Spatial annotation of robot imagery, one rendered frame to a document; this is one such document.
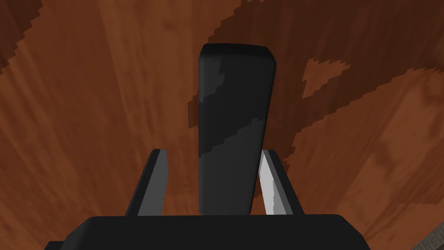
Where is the black flat rectangular bar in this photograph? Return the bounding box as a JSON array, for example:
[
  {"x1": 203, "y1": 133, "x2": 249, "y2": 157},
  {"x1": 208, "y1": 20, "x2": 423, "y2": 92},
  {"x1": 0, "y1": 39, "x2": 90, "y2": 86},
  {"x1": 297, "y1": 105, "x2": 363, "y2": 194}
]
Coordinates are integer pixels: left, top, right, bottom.
[{"x1": 198, "y1": 43, "x2": 277, "y2": 216}]

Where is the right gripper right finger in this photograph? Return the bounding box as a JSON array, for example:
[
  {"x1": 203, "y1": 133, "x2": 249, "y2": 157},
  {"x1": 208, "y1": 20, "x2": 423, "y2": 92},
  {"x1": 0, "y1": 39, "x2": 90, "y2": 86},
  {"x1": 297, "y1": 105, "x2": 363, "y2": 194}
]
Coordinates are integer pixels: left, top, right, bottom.
[{"x1": 257, "y1": 149, "x2": 305, "y2": 216}]

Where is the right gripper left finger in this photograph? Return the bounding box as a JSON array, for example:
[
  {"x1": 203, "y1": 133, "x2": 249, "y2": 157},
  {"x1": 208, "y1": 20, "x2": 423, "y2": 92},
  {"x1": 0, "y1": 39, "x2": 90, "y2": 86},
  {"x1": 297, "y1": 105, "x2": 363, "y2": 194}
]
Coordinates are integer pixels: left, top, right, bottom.
[{"x1": 125, "y1": 149, "x2": 169, "y2": 217}]

